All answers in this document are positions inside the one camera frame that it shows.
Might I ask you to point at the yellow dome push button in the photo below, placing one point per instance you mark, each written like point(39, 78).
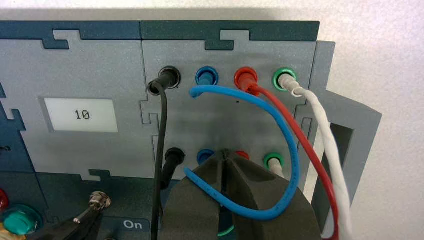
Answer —
point(8, 235)

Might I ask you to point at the red dome push button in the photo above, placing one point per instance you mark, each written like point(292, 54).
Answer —
point(2, 200)

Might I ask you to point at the dark teal control panel box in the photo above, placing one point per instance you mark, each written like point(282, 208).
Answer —
point(99, 73)

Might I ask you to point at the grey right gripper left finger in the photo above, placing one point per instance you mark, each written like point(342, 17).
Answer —
point(195, 212)

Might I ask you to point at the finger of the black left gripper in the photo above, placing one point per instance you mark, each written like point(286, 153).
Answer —
point(91, 230)
point(56, 230)

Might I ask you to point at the silver metal toggle switch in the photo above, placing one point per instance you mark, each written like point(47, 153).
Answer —
point(99, 199)

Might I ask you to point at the green rotary knob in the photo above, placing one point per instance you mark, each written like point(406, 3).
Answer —
point(226, 231)

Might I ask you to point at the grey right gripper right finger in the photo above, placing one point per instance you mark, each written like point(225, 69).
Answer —
point(265, 202)

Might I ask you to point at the white number display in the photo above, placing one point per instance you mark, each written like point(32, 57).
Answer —
point(81, 115)

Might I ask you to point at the green dome push button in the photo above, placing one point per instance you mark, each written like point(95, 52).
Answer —
point(18, 220)

